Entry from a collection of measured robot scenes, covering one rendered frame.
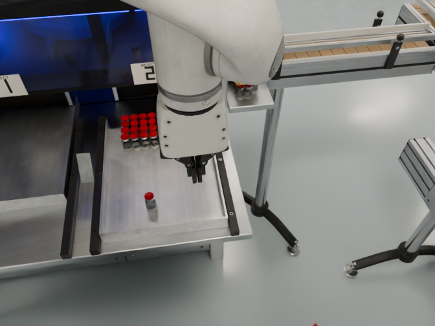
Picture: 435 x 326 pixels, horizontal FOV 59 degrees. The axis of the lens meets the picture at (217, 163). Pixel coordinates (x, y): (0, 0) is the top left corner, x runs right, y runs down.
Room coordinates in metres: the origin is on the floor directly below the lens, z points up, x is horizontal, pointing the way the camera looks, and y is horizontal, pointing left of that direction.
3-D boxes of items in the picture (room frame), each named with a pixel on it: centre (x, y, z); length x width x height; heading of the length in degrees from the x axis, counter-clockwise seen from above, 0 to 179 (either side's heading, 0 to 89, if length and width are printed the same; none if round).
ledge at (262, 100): (0.89, -0.09, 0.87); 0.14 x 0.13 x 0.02; 9
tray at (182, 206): (0.58, 0.13, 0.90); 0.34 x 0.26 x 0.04; 9
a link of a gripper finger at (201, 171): (0.41, 0.02, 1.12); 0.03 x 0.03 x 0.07; 10
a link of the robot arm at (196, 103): (0.41, 0.03, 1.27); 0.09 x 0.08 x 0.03; 100
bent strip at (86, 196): (0.52, 0.30, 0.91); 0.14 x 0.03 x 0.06; 8
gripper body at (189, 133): (0.40, 0.04, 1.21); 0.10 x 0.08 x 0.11; 100
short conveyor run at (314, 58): (1.03, -0.34, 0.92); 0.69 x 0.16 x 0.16; 99
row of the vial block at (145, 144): (0.67, 0.15, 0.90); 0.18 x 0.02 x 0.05; 99
